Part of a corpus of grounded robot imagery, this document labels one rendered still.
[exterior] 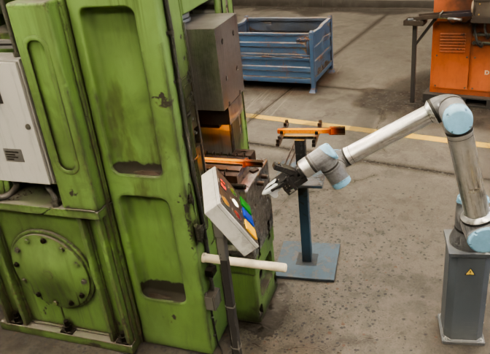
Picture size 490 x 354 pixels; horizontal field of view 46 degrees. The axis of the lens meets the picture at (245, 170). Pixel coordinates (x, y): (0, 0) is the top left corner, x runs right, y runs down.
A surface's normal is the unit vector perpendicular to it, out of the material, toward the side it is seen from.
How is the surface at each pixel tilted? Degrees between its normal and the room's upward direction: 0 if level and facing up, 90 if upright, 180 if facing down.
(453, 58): 90
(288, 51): 89
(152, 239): 90
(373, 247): 0
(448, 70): 91
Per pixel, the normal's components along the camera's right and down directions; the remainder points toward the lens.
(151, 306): -0.32, 0.47
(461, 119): -0.15, 0.36
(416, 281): -0.10, -0.88
